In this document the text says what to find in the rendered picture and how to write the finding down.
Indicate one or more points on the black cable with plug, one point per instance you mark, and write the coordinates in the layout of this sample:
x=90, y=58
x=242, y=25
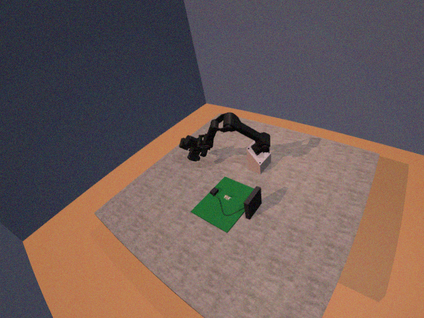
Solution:
x=214, y=191

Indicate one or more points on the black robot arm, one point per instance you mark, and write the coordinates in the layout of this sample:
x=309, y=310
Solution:
x=230, y=123

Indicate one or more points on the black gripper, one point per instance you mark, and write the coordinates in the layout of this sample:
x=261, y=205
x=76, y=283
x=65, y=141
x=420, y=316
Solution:
x=186, y=147

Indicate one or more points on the green circuit board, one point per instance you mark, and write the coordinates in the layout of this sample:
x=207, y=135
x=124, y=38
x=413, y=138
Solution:
x=232, y=195

